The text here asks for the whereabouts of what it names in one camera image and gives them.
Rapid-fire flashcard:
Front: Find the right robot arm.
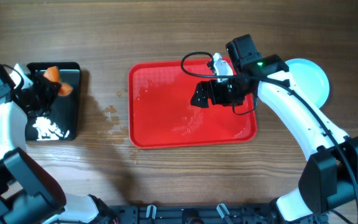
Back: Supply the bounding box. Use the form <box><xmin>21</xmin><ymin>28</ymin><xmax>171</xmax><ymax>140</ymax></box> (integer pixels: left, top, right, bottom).
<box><xmin>191</xmin><ymin>54</ymin><xmax>358</xmax><ymax>223</ymax></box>

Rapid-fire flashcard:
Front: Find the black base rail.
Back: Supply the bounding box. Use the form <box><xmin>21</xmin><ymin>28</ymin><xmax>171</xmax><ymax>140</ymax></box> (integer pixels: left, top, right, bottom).
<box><xmin>102</xmin><ymin>203</ymin><xmax>287</xmax><ymax>224</ymax></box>

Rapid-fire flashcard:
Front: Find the orange green sponge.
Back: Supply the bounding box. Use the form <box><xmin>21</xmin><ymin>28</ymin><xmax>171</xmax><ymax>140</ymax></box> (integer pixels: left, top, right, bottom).
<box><xmin>43</xmin><ymin>66</ymin><xmax>73</xmax><ymax>96</ymax></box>

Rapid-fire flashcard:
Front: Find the red plastic tray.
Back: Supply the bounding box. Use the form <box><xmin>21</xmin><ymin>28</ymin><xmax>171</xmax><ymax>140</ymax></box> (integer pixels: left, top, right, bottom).
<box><xmin>128</xmin><ymin>60</ymin><xmax>257</xmax><ymax>149</ymax></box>

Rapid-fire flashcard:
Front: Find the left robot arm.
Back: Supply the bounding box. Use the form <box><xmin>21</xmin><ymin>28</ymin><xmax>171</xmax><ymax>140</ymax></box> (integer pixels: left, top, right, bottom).
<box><xmin>0</xmin><ymin>112</ymin><xmax>119</xmax><ymax>223</ymax></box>

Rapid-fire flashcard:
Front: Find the light blue plate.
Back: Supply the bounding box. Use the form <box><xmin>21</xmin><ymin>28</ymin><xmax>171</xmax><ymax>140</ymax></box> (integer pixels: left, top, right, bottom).
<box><xmin>285</xmin><ymin>58</ymin><xmax>330</xmax><ymax>108</ymax></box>

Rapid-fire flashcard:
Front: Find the black water basin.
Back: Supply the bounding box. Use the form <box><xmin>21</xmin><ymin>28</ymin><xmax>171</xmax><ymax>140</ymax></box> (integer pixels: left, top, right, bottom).
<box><xmin>25</xmin><ymin>62</ymin><xmax>81</xmax><ymax>141</ymax></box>

